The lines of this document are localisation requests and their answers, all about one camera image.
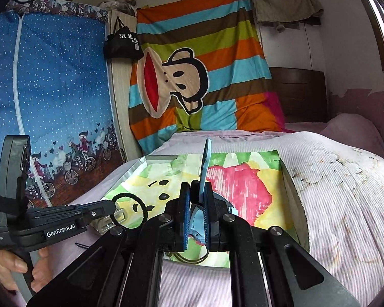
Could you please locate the person's left hand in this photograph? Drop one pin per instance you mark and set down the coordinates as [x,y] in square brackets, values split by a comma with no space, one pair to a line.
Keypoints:
[9,267]

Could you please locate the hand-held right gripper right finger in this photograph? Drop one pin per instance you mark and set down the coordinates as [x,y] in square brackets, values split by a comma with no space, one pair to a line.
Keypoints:
[208,220]

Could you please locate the grey shallow cardboard box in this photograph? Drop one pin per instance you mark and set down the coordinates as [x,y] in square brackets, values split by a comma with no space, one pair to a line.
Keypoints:
[295,198]

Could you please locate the thin black hair pin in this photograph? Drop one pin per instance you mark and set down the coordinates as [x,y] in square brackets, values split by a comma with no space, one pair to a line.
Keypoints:
[80,246]

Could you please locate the blue dotted fabric wardrobe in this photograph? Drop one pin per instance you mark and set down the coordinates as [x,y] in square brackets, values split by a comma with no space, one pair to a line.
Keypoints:
[57,86]

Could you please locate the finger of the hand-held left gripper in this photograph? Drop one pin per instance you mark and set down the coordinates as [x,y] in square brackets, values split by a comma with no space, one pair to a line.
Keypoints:
[67,211]

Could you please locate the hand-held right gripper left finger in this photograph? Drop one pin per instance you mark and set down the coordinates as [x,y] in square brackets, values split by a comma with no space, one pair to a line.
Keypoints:
[183,220]

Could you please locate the wooden framed window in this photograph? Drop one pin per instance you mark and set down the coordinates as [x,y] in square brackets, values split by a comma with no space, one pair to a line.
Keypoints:
[376,28]

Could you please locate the striped monkey print blanket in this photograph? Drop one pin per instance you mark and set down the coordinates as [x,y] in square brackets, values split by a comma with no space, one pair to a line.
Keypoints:
[211,32]

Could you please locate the dark wooden headboard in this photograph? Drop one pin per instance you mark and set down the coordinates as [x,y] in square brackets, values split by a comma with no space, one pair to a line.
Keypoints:
[297,92]

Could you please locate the olive hanging cloth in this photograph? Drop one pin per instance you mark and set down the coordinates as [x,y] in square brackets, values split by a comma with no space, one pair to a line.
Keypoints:
[284,6]

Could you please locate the colourful cloth in tray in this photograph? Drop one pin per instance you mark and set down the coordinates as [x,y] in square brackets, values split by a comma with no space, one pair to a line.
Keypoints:
[240,182]

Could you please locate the pink pillow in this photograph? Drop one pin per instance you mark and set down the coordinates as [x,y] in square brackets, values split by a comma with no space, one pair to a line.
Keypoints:
[355,131]

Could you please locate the blue wrist watch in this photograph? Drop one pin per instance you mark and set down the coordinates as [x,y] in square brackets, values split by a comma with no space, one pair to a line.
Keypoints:
[205,160]

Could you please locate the black tote bag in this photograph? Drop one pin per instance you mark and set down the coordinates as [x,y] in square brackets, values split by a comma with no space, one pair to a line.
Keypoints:
[121,43]

